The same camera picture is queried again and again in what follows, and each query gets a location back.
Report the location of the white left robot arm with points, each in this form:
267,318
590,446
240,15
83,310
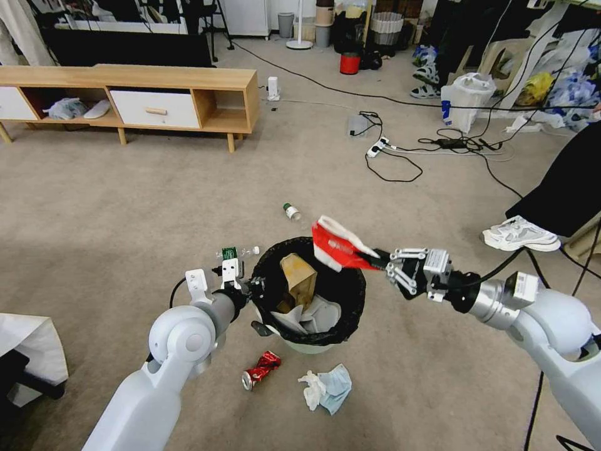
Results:
188,343

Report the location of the white sneaker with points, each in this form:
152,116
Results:
521,235

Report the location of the blue face mask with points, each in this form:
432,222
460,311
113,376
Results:
337,385

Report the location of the brown paper bag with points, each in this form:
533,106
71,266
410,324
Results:
298,277

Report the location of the white crumpled tissue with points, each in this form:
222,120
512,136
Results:
312,390

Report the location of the grey ribbed bin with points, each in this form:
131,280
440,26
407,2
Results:
285,24

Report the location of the beige plastic bin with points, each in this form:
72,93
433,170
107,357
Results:
324,15

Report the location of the grey crumpled plastic bag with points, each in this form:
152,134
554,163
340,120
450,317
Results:
65,109

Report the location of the small bottle with green cap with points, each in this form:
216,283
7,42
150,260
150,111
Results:
291,211

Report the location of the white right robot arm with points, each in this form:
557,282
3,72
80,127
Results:
558,319

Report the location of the beige plastic chair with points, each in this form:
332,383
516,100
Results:
495,58

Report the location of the long white power strip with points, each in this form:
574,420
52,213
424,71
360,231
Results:
530,127

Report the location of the black chair base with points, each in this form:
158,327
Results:
14,371

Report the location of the crushed red can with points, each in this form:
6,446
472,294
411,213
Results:
260,369

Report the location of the plain white drawer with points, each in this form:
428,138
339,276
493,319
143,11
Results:
14,103

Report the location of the person's leg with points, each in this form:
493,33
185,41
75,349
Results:
563,183
448,37

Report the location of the white crumpled paper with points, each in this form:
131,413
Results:
324,312

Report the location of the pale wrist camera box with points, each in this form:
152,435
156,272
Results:
437,263
232,271

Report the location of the black tripod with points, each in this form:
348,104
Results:
213,28

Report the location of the blue and white plastic bag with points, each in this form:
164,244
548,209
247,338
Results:
425,55

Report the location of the white fabric cover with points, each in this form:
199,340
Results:
37,343

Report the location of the white fan stand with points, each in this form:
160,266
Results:
300,44

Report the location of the black flat screen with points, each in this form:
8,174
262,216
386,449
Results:
127,49

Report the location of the white upright charger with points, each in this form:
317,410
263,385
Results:
273,88

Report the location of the wooden TV cabinet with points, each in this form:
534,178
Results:
141,77

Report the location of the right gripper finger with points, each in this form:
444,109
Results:
399,277
408,252

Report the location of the clear bottle with green label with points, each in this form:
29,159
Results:
230,252

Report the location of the white cupboard door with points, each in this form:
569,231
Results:
246,16

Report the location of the yellow plastic bag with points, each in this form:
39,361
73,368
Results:
537,88

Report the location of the grey plastic bin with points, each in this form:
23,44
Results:
323,36

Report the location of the white slipper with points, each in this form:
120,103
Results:
97,110

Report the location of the white ribbed basket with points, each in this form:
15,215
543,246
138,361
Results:
387,29

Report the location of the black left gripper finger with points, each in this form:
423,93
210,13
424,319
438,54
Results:
265,330

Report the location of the black power adapter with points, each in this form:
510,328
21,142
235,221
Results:
451,143

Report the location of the white bin with black bag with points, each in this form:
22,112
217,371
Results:
350,300

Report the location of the small red bin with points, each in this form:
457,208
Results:
350,65

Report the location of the red and white wrapper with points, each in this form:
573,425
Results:
333,244

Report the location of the grey sandal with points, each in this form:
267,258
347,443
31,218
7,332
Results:
425,91

